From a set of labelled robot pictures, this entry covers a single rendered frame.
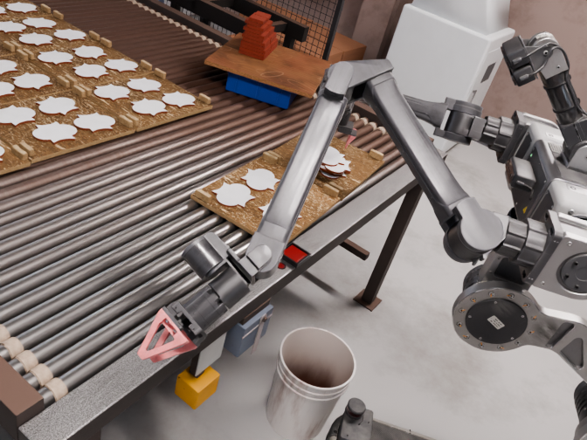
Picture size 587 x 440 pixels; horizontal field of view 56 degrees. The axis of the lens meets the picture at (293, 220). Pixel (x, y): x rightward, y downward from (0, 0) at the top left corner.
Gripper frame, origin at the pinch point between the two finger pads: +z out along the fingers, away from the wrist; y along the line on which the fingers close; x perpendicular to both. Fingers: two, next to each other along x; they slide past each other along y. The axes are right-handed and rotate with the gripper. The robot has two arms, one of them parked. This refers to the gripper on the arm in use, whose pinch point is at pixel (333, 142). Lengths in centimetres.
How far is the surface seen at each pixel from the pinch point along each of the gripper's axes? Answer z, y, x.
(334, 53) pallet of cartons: 60, 1, -281
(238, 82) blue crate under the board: 5, 46, -43
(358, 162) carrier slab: 8.5, -12.4, -5.7
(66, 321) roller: 9, 55, 107
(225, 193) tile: 7, 32, 42
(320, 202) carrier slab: 7.7, 0.5, 31.5
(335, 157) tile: 3.2, -2.1, 4.9
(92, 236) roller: 8, 62, 77
